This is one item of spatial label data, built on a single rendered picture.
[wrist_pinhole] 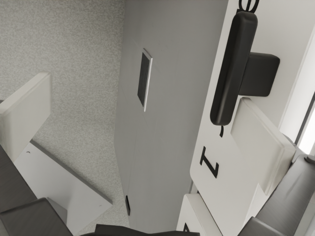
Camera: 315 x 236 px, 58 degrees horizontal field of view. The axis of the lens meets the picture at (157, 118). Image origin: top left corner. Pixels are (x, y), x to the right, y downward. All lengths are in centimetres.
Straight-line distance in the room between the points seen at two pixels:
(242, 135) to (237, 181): 6
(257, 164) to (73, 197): 122
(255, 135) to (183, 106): 23
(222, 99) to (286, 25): 6
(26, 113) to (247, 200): 16
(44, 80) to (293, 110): 16
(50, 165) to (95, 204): 29
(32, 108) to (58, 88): 97
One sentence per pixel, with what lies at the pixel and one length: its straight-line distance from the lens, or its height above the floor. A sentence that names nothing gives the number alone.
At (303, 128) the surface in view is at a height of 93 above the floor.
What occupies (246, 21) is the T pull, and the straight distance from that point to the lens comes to 18.
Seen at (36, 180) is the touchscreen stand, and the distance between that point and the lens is 131.
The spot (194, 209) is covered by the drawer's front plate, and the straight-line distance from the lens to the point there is 33.
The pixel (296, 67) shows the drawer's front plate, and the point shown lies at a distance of 19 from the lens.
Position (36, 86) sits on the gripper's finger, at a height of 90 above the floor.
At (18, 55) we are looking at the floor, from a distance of 112.
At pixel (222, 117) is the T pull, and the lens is 19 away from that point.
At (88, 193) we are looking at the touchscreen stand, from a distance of 135.
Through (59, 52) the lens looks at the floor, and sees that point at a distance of 110.
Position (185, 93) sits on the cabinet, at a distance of 39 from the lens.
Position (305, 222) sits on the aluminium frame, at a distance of 21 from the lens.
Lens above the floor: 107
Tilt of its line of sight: 60 degrees down
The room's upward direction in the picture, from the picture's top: 152 degrees clockwise
